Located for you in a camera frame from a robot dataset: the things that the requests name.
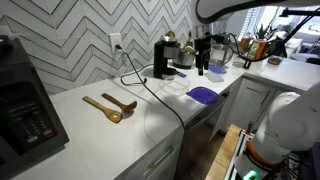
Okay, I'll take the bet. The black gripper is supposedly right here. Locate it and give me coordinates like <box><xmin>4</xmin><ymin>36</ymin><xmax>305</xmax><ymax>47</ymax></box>
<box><xmin>194</xmin><ymin>35</ymin><xmax>212</xmax><ymax>76</ymax></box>

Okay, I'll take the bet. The small clear plastic bowl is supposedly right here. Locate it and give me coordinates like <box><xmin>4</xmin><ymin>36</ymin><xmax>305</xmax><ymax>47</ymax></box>
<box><xmin>204</xmin><ymin>72</ymin><xmax>225</xmax><ymax>83</ymax></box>

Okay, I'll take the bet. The purple square lid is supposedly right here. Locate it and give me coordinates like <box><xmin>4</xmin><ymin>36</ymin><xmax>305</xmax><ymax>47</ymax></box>
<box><xmin>185</xmin><ymin>86</ymin><xmax>220</xmax><ymax>105</ymax></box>

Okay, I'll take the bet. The black coffee maker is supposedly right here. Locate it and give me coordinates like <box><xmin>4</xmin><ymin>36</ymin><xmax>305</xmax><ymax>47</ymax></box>
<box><xmin>153</xmin><ymin>35</ymin><xmax>182</xmax><ymax>80</ymax></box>

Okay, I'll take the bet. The amber bottle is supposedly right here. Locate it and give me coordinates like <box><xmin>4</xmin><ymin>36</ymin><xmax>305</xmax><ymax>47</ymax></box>
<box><xmin>239</xmin><ymin>32</ymin><xmax>252</xmax><ymax>53</ymax></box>

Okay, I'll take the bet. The orange and green box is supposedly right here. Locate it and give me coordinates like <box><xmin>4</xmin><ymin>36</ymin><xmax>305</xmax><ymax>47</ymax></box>
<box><xmin>247</xmin><ymin>39</ymin><xmax>268</xmax><ymax>61</ymax></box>

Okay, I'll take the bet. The white cabinet door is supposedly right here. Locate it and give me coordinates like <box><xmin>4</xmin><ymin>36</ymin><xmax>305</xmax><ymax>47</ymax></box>
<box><xmin>209</xmin><ymin>77</ymin><xmax>278</xmax><ymax>141</ymax></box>

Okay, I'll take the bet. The green potted plant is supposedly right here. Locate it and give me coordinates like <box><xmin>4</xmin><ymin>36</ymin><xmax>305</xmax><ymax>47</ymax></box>
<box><xmin>254</xmin><ymin>23</ymin><xmax>271</xmax><ymax>41</ymax></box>

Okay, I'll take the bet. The small brown dish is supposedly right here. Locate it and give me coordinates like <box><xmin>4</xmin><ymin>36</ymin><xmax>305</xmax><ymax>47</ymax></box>
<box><xmin>267</xmin><ymin>55</ymin><xmax>284</xmax><ymax>66</ymax></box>

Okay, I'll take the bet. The dark wooden spoon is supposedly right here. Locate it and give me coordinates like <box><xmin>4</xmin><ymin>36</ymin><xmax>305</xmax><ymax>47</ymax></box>
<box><xmin>101</xmin><ymin>92</ymin><xmax>138</xmax><ymax>114</ymax></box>

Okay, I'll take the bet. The light wooden board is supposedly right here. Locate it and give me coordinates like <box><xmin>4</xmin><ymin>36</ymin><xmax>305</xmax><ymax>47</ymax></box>
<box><xmin>204</xmin><ymin>123</ymin><xmax>243</xmax><ymax>180</ymax></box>

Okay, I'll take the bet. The light wooden slotted spatula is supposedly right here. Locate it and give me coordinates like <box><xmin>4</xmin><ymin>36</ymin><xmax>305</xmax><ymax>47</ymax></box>
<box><xmin>82</xmin><ymin>95</ymin><xmax>124</xmax><ymax>124</ymax></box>

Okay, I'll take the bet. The black microwave oven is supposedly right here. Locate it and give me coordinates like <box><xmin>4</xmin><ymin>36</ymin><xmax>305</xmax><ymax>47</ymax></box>
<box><xmin>0</xmin><ymin>38</ymin><xmax>70</xmax><ymax>180</ymax></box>

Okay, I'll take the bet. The grey appliance handle bar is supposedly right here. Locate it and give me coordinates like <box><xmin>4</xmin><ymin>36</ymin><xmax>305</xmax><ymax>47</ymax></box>
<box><xmin>189</xmin><ymin>93</ymin><xmax>231</xmax><ymax>131</ymax></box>

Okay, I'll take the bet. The black power cable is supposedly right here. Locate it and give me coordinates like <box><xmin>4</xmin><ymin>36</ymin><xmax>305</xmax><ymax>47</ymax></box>
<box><xmin>114</xmin><ymin>44</ymin><xmax>188</xmax><ymax>180</ymax></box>

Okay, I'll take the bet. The white wall outlet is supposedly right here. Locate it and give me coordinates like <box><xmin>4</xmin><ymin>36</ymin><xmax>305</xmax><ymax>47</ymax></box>
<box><xmin>109</xmin><ymin>32</ymin><xmax>124</xmax><ymax>54</ymax></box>

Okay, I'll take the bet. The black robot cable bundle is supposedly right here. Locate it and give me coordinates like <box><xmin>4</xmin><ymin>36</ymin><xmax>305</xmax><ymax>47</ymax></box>
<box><xmin>228</xmin><ymin>8</ymin><xmax>320</xmax><ymax>63</ymax></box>

